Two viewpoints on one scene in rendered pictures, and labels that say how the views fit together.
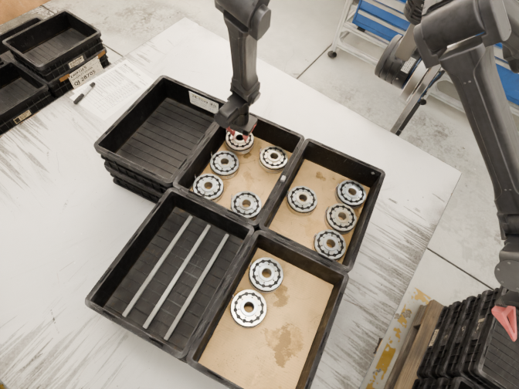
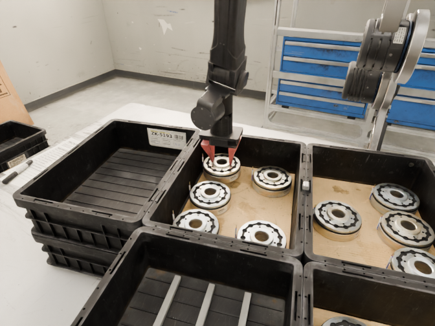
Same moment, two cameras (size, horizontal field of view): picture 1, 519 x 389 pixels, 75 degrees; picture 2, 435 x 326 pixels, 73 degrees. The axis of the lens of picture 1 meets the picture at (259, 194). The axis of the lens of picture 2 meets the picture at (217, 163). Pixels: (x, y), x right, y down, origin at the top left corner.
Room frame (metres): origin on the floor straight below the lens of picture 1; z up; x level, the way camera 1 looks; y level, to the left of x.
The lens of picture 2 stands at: (0.11, 0.14, 1.33)
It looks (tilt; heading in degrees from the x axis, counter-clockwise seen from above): 34 degrees down; 358
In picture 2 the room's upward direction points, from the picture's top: straight up
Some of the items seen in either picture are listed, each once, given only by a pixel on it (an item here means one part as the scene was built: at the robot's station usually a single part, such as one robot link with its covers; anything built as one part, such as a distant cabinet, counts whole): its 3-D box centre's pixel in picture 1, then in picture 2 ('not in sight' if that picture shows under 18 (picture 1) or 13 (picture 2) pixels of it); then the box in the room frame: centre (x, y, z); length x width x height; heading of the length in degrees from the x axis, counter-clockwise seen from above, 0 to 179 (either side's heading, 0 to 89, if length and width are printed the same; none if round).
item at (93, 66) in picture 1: (88, 76); not in sight; (1.40, 1.10, 0.41); 0.31 x 0.02 x 0.16; 154
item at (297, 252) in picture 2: (242, 160); (238, 179); (0.65, 0.08, 0.92); 0.40 x 0.30 x 0.02; 163
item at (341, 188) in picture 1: (351, 192); (395, 196); (0.65, -0.32, 0.86); 0.10 x 0.10 x 0.01
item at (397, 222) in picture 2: (341, 216); (408, 226); (0.55, -0.28, 0.86); 0.05 x 0.05 x 0.01
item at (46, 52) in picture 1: (69, 69); (10, 175); (1.45, 1.25, 0.37); 0.40 x 0.30 x 0.45; 154
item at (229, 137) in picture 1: (239, 138); (221, 163); (0.78, 0.11, 0.88); 0.10 x 0.10 x 0.01
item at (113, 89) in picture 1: (113, 87); (55, 162); (1.07, 0.74, 0.70); 0.33 x 0.23 x 0.01; 154
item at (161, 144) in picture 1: (167, 135); (125, 176); (0.74, 0.36, 0.87); 0.40 x 0.30 x 0.11; 163
